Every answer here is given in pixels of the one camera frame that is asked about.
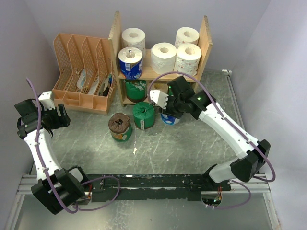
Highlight purple cable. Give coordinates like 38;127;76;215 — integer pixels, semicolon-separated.
147;71;276;209
25;77;120;214

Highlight floral paper roll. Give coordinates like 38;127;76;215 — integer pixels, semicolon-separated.
121;28;146;57
174;27;200;49

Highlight floral white roll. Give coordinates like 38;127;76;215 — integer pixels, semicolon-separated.
174;43;202;76

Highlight plain white roll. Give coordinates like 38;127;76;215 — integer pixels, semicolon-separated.
151;42;177;75

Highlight items in file organizer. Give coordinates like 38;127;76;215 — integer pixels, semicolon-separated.
76;69;113;96

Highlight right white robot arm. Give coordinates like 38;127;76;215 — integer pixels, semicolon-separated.
164;76;271;191

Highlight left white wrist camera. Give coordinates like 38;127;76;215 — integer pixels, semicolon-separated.
38;91;55;111

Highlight blue roll front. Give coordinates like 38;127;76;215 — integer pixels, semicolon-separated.
118;47;143;80

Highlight wooden two-tier shelf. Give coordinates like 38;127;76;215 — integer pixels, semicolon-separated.
108;10;213;110

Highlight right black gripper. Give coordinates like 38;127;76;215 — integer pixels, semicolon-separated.
158;94;184;118

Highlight green roll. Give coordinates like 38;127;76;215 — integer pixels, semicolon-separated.
124;80;147;103
133;102;155;130
189;82;196;92

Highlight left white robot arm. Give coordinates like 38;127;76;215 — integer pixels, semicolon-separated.
14;99;90;215

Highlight orange plastic file organizer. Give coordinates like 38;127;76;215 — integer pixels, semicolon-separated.
52;33;117;115

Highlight blue roll with stick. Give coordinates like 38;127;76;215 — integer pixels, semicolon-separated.
161;113;180;125

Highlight brown topped roll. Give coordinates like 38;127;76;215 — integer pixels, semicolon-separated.
108;113;132;142

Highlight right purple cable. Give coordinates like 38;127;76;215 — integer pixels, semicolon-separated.
147;71;276;209

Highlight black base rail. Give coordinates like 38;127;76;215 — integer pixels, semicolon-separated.
84;173;231;202

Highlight beige roll lower shelf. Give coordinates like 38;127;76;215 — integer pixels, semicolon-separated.
147;82;168;93

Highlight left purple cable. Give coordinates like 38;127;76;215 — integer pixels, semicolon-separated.
25;77;120;214

